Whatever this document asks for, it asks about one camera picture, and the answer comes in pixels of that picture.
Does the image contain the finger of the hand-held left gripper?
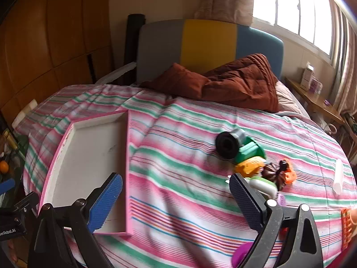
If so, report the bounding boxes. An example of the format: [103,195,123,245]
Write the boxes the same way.
[0,179,16,194]

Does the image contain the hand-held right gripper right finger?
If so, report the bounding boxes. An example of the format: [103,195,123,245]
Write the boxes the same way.
[229,172,324,268]

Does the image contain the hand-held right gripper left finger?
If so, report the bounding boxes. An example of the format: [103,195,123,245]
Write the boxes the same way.
[28,172,123,268]

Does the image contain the white and green plastic part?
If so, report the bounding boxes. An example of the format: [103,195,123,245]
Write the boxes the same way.
[248,176,278,201]

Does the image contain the yellow plastic shell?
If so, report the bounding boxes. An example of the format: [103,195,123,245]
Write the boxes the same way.
[234,157,265,178]

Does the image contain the brown hair claw clip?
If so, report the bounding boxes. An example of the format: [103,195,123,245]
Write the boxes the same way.
[262,159,291,192]

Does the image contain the orange linked cubes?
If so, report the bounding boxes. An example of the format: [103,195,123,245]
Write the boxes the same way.
[282,162,297,185]

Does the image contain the pink tray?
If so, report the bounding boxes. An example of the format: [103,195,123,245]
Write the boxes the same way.
[37,109,133,238]

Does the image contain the black cylinder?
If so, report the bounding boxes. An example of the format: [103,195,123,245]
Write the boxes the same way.
[215,128,246,159]

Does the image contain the dark bottle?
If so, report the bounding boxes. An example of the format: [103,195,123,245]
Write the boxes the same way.
[2,129,19,153]

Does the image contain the magenta plastic object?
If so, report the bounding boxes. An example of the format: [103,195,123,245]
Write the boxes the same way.
[231,241,253,268]

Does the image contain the striped blanket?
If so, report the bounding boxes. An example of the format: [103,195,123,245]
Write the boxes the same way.
[12,84,353,268]

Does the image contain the white translucent tube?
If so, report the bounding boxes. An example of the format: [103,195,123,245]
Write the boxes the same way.
[332,159,344,195]

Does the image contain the orange plastic rack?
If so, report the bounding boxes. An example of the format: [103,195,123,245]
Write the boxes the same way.
[341,208,352,250]

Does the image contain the beige pillow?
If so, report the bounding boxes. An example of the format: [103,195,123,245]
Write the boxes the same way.
[275,80,306,116]

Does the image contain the brown quilt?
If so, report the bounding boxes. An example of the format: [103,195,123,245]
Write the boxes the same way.
[203,54,279,113]

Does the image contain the wooden side table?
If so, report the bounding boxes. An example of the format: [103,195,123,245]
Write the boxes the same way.
[284,77,346,125]

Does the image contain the purple box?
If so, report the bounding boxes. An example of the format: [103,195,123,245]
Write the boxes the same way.
[308,77,323,94]

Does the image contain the brown pillow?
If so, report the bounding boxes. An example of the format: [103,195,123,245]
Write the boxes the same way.
[139,63,210,99]

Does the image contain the white box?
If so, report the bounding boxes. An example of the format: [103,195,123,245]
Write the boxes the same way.
[301,61,315,90]

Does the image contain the wooden wardrobe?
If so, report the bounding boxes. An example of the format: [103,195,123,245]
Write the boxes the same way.
[0,0,113,118]

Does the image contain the grey yellow blue headboard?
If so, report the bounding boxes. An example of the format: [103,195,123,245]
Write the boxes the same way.
[136,19,284,84]

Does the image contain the beige curtain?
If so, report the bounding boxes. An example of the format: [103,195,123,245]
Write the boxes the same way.
[194,0,255,27]
[332,6,357,112]

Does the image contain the window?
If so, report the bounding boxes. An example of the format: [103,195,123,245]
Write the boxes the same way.
[252,0,339,67]

